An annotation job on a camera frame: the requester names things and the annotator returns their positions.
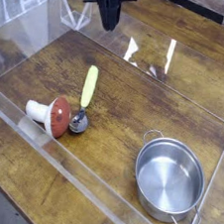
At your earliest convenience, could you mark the black bar at back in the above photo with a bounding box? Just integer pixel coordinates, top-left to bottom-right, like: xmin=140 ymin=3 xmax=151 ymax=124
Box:
xmin=168 ymin=0 xmax=224 ymax=25

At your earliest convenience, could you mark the silver metal pot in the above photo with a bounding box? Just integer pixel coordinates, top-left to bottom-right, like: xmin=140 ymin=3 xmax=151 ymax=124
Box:
xmin=135 ymin=129 xmax=205 ymax=224

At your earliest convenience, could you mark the red plush mushroom toy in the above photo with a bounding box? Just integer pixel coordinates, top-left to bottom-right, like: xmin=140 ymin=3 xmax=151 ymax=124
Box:
xmin=26 ymin=96 xmax=71 ymax=138

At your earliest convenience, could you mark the green handled metal spoon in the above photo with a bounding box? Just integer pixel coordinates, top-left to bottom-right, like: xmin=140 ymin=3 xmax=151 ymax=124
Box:
xmin=69 ymin=65 xmax=98 ymax=134

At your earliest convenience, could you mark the clear acrylic enclosure wall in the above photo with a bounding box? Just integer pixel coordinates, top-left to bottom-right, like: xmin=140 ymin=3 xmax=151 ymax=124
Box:
xmin=0 ymin=0 xmax=224 ymax=224

